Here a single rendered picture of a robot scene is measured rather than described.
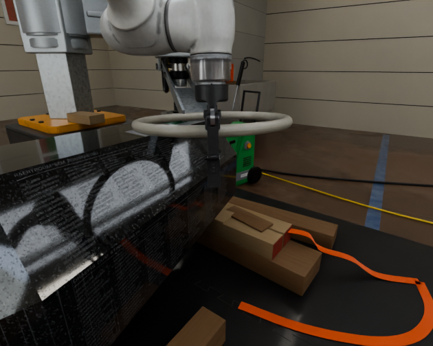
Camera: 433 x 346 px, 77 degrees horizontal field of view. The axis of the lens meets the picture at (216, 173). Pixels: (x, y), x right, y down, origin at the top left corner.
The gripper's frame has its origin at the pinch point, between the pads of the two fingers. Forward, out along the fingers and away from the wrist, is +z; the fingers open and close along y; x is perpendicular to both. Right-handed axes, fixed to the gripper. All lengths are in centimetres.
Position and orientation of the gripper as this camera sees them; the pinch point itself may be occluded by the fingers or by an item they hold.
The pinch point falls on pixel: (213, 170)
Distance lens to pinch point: 66.4
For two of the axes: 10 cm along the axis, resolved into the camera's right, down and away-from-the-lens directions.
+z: 0.2, 9.5, 3.0
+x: -10.0, 0.3, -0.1
